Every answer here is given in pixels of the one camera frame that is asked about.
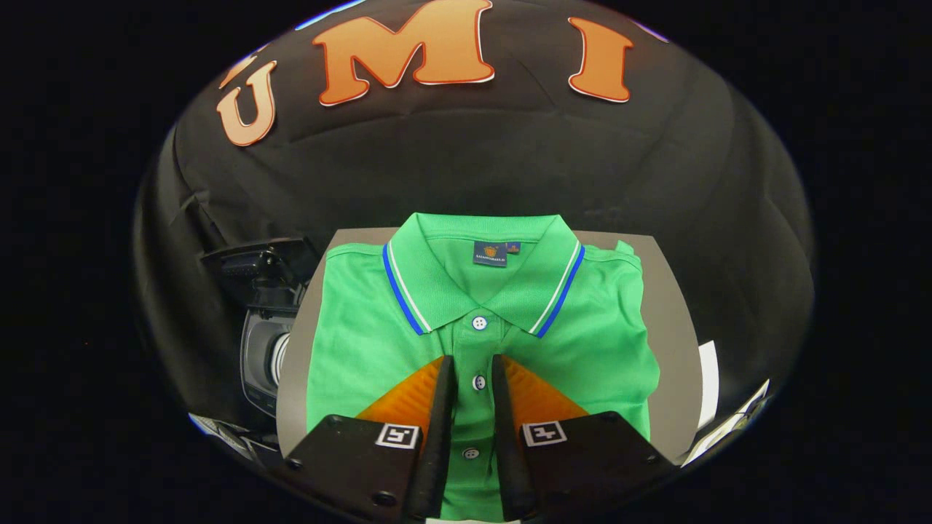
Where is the white paper sheet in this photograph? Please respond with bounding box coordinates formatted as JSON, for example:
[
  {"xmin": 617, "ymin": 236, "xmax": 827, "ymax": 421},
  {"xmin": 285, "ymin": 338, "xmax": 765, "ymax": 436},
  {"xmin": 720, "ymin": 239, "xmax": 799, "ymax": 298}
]
[{"xmin": 699, "ymin": 341, "xmax": 721, "ymax": 430}]

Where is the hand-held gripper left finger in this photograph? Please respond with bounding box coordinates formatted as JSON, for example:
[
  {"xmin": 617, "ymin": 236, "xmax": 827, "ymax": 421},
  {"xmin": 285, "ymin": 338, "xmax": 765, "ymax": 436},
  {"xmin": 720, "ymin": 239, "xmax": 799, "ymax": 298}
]
[{"xmin": 271, "ymin": 354, "xmax": 459, "ymax": 524}]

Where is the black backdrop cloth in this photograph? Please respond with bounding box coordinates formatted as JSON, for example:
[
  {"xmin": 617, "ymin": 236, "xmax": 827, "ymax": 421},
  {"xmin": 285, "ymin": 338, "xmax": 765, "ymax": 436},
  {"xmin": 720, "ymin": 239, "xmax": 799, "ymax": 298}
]
[{"xmin": 135, "ymin": 0, "xmax": 815, "ymax": 437}]

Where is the white object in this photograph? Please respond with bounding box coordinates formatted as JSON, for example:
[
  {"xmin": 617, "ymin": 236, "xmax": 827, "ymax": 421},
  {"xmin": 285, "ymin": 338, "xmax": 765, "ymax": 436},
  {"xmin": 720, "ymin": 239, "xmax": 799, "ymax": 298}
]
[{"xmin": 684, "ymin": 378, "xmax": 771, "ymax": 467}]

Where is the green polo shirt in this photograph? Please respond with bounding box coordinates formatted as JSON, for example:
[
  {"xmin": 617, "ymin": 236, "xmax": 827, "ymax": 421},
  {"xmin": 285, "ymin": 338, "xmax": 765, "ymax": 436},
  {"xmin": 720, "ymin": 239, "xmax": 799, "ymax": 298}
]
[{"xmin": 306, "ymin": 213, "xmax": 660, "ymax": 522}]

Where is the dark washing machine lid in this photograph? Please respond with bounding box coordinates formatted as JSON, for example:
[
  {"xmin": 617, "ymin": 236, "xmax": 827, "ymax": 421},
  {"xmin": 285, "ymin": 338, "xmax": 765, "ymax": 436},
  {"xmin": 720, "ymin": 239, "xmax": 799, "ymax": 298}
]
[{"xmin": 200, "ymin": 237, "xmax": 321, "ymax": 306}]

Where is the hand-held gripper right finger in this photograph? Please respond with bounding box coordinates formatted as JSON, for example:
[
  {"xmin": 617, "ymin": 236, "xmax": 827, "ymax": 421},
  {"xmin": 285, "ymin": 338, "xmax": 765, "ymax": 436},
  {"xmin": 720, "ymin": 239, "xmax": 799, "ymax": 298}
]
[{"xmin": 491, "ymin": 354, "xmax": 681, "ymax": 523}]

